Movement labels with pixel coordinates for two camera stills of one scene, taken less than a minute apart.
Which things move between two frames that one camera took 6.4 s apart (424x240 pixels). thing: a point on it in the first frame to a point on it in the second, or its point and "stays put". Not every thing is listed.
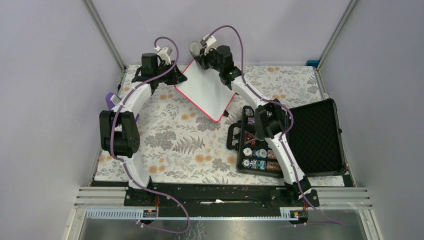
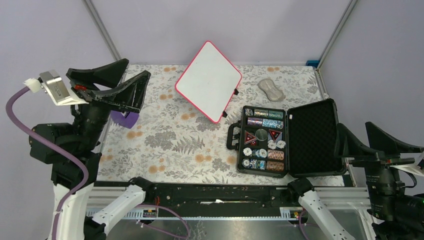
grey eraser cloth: x=194 y=48 to x=272 y=92
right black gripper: x=202 y=59 to x=345 y=143
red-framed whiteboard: x=204 y=88 stays put
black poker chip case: x=315 y=139 stays put
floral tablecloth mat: x=180 y=145 stays put
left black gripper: x=176 y=77 to x=129 y=94
